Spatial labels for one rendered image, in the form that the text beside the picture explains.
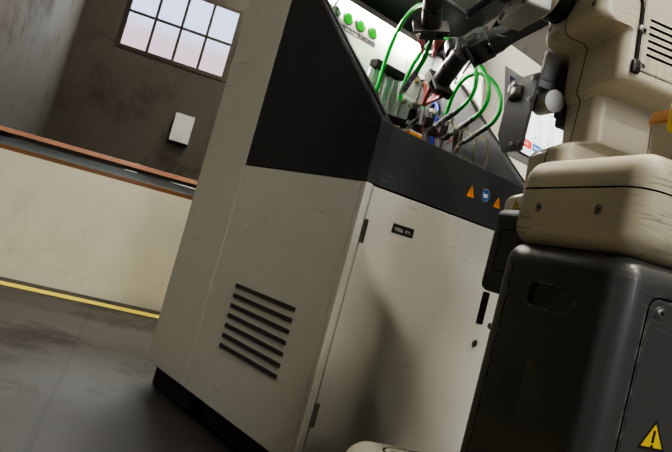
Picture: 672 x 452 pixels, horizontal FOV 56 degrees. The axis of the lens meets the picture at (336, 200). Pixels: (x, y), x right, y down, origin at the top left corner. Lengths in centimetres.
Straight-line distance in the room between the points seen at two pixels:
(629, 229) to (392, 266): 99
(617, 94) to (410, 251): 73
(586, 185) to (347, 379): 100
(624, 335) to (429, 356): 116
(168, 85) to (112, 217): 544
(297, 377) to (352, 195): 48
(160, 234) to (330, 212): 220
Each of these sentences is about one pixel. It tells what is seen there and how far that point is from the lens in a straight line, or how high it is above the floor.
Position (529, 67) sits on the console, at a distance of 272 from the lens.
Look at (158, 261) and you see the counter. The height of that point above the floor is 27.
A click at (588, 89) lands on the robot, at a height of 101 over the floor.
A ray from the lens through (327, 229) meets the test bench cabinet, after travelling 166.
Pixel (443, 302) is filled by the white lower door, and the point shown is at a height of 54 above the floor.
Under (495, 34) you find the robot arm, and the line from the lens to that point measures 193.
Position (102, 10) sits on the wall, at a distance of 927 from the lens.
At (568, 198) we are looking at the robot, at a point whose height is 75.
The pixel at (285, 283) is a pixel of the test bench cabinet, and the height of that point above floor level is 48.
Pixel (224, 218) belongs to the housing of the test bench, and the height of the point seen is 61.
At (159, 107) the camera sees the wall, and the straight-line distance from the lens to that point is 901.
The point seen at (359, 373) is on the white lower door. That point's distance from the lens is 171.
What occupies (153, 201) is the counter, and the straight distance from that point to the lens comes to 376.
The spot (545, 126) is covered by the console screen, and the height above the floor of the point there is 130.
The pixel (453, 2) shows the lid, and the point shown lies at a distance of 244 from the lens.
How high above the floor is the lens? 61
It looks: 4 degrees up
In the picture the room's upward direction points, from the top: 15 degrees clockwise
